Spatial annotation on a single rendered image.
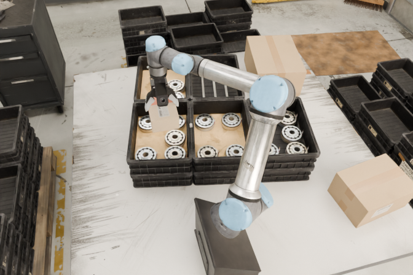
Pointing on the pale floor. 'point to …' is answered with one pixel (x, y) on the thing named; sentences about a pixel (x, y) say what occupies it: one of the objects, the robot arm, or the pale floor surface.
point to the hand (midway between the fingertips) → (162, 110)
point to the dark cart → (30, 53)
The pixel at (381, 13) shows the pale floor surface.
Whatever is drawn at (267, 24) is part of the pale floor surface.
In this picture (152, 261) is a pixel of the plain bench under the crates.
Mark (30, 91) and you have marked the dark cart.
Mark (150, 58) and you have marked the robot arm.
